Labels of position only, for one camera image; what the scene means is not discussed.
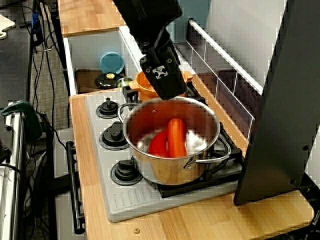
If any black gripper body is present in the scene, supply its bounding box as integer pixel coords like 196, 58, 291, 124
139, 26, 181, 81

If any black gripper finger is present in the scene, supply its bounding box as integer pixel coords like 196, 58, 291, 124
172, 68, 188, 95
152, 72, 183, 101

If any orange plastic pot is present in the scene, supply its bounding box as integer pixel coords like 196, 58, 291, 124
128, 70, 194, 103

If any black stove knob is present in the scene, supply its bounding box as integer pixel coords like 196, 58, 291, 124
98, 121, 130, 151
95, 97, 120, 120
110, 156, 144, 186

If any stainless steel pot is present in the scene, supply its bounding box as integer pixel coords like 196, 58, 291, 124
117, 96, 232, 186

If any grey stove top plate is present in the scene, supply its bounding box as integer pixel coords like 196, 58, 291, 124
84, 87, 245, 223

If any wooden stove counter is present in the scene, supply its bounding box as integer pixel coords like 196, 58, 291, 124
68, 72, 315, 240

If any green toy can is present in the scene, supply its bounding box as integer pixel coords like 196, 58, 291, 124
116, 76, 133, 88

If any dark tile backsplash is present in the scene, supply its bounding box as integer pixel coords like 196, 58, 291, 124
184, 18, 265, 148

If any blue bowl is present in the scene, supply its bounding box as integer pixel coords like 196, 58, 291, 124
99, 51, 125, 75

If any orange toy carrot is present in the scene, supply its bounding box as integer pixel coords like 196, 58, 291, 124
167, 118, 188, 158

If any black lid with yellow knob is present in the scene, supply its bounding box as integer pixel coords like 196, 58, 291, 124
94, 72, 123, 90

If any red toy vegetable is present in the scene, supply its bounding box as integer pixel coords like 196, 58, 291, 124
148, 129, 170, 158

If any white toy sink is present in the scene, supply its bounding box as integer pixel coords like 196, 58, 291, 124
62, 24, 191, 97

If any wooden side counter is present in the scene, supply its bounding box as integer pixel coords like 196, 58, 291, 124
57, 0, 127, 38

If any black burner grate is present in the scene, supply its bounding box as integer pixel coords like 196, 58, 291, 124
121, 79, 245, 199

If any black upright panel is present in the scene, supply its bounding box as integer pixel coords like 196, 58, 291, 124
233, 0, 320, 206

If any green clamp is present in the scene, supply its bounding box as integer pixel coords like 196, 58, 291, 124
1, 99, 43, 141

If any white cutting board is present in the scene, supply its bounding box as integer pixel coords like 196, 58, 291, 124
0, 13, 16, 41

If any black hanging cable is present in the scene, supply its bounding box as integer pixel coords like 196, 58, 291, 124
39, 0, 71, 128

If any blue cable clip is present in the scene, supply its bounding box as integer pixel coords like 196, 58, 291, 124
31, 12, 42, 36

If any black oven door handle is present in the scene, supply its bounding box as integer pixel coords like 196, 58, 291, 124
65, 140, 86, 235

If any silver metal frame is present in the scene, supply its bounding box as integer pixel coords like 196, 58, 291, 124
0, 101, 26, 240

